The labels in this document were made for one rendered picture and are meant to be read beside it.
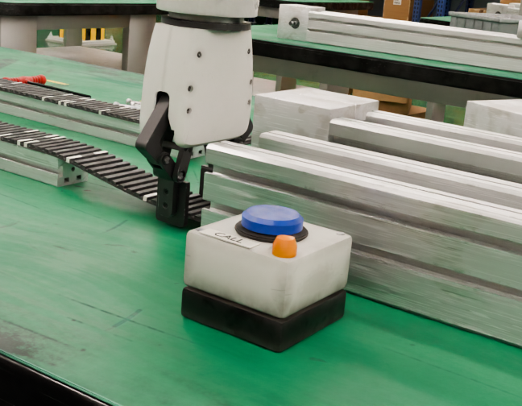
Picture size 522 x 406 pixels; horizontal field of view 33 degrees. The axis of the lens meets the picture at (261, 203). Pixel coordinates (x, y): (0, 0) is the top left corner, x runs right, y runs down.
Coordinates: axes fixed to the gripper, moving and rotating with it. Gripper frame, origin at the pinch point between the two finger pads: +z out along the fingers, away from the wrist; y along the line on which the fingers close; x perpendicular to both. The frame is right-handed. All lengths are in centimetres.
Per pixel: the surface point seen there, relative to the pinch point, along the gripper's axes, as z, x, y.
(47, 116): 1.2, -37.9, -16.8
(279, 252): -4.2, 20.0, 16.8
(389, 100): 47, -157, -354
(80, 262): 2.1, 1.4, 14.7
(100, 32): 70, -584, -571
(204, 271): -1.5, 14.7, 17.1
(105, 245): 2.1, -0.2, 10.7
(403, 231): -3.7, 22.5, 5.0
